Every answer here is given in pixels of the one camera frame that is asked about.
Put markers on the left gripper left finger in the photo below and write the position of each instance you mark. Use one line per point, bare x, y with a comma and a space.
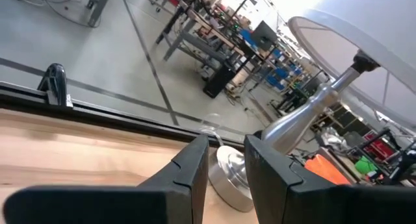
188, 175

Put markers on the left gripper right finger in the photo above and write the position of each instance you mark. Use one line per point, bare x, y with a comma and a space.
273, 185

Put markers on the orange pumpkin bucket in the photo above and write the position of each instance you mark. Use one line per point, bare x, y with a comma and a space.
325, 170

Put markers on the silver lamp with white shade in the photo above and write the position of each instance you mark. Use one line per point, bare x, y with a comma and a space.
302, 117

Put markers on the green plastic bucket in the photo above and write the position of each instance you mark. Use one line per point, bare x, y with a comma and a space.
365, 165

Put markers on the black box cabinet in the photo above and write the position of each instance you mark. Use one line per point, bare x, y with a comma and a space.
219, 81

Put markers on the red storage bins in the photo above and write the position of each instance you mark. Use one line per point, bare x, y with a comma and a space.
378, 149

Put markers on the blue storage bins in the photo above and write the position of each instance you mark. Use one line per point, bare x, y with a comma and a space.
281, 73

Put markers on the grey metal workbench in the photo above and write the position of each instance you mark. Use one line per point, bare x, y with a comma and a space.
201, 43

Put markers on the black computer monitor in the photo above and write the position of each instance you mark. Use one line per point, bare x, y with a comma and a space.
265, 35

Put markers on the black table clamp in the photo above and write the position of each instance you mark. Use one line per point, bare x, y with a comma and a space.
55, 84

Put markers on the grey metal table legs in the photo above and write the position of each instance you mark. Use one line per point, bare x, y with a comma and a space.
97, 6

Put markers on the black aluminium table frame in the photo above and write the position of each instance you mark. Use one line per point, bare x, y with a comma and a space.
97, 115

